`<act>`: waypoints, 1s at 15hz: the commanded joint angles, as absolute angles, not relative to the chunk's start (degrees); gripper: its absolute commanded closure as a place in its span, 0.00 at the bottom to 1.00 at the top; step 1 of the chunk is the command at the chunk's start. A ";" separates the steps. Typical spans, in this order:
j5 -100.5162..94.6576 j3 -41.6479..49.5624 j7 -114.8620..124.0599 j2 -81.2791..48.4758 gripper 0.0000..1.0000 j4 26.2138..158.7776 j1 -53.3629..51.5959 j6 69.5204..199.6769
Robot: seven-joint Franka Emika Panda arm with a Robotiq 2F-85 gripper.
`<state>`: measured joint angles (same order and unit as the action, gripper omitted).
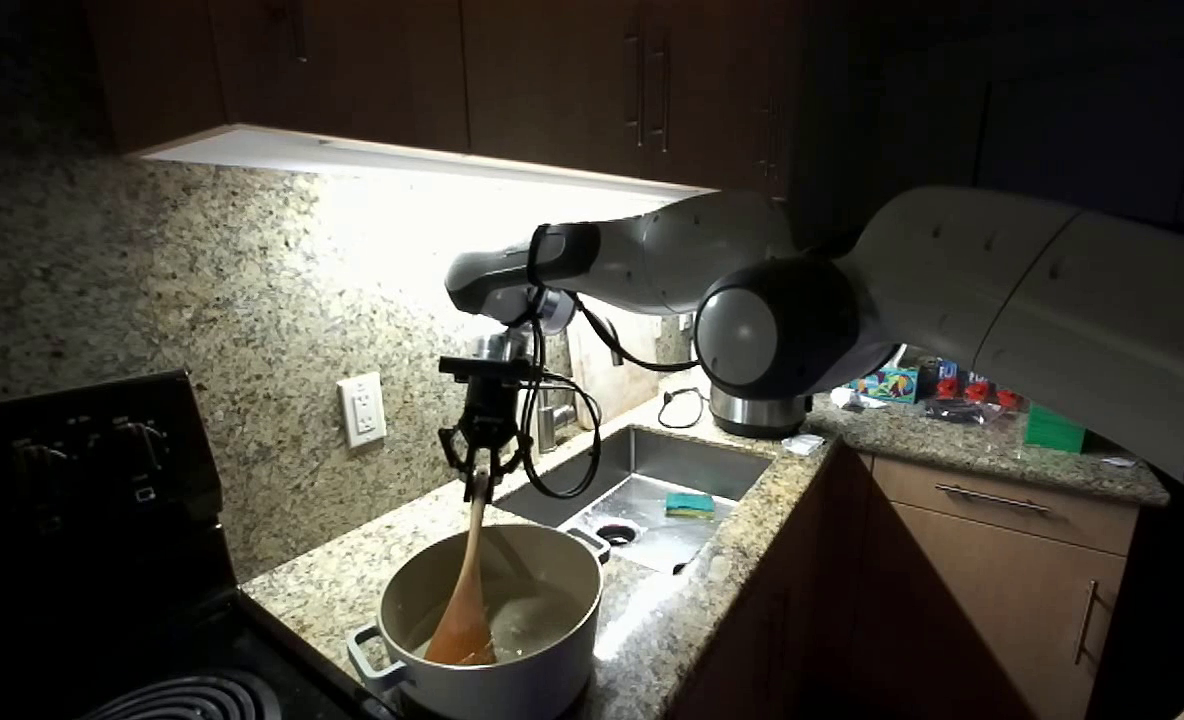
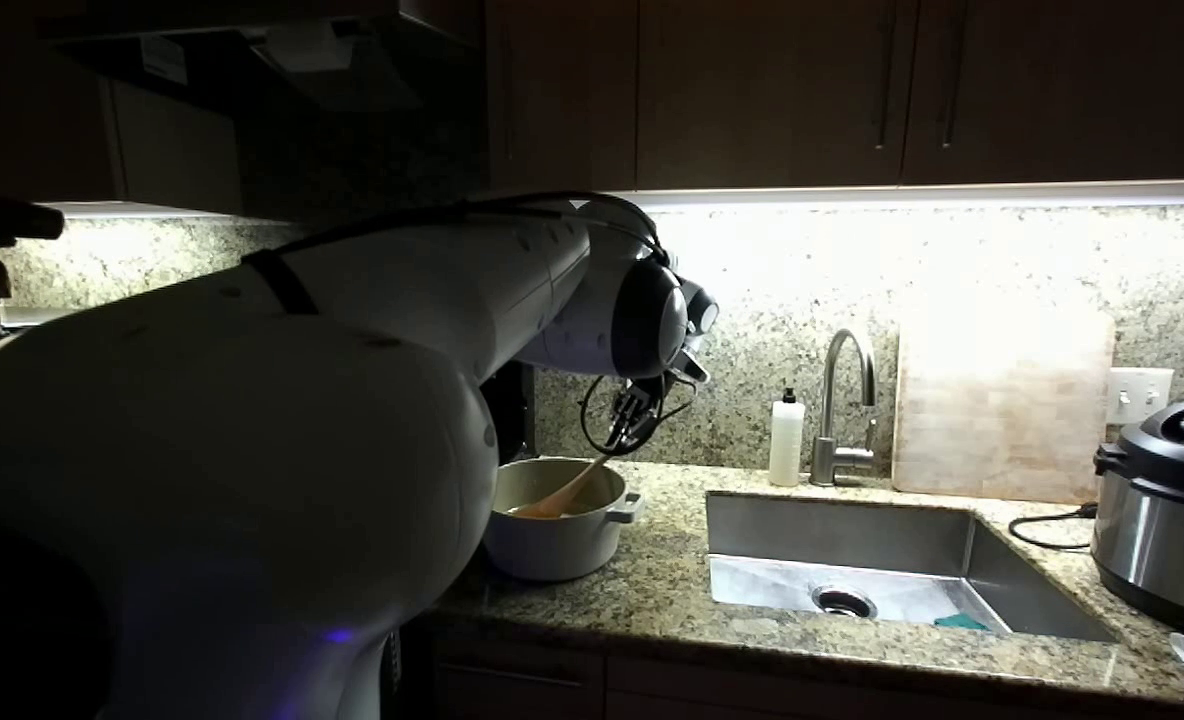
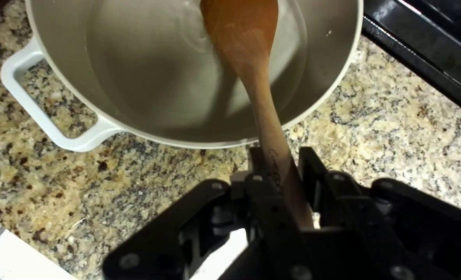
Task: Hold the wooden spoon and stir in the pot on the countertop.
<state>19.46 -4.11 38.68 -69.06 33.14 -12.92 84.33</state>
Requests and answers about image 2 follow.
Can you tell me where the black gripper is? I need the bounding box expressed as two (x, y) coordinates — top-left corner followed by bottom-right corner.
(599, 361), (697, 462)

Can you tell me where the wooden spoon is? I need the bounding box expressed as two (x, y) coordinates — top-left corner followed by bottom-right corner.
(506, 447), (624, 524)

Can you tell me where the white soap bottle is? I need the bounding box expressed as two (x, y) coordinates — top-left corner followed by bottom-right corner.
(764, 383), (809, 491)

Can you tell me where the chrome gooseneck faucet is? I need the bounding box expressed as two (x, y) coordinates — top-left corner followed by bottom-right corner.
(809, 329), (890, 489)

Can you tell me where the stainless steel sink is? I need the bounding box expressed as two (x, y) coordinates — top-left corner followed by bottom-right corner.
(704, 489), (1123, 642)

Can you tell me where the dark wood base cabinet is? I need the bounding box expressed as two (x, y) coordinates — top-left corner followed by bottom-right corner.
(402, 614), (1184, 720)

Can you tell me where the pale cutting board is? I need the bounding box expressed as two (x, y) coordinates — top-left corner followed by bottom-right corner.
(890, 297), (1116, 503)

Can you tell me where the teal sponge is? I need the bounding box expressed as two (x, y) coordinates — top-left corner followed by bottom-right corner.
(935, 609), (1009, 640)

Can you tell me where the under-cabinet light strip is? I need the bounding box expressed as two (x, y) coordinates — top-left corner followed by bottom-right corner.
(615, 176), (1184, 211)

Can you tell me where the range hood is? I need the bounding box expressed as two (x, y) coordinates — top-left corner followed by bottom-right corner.
(43, 0), (490, 222)

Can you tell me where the stainless steel pressure cooker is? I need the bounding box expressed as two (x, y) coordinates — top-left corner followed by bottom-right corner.
(1087, 390), (1184, 649)

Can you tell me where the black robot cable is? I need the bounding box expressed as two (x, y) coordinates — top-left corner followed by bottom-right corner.
(571, 368), (664, 461)

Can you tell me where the cream pot with handles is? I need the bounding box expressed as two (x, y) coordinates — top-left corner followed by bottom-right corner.
(481, 453), (642, 586)

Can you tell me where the dark wood wall cabinet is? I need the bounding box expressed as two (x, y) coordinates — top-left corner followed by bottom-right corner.
(482, 0), (1184, 191)

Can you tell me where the black power cord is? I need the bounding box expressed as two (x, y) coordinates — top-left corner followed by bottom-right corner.
(1002, 497), (1103, 556)

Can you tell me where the wall cabinet bar handle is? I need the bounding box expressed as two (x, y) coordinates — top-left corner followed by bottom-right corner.
(866, 0), (902, 154)
(935, 0), (972, 154)

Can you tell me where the white wall outlet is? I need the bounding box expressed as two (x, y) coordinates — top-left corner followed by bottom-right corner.
(1103, 362), (1177, 430)

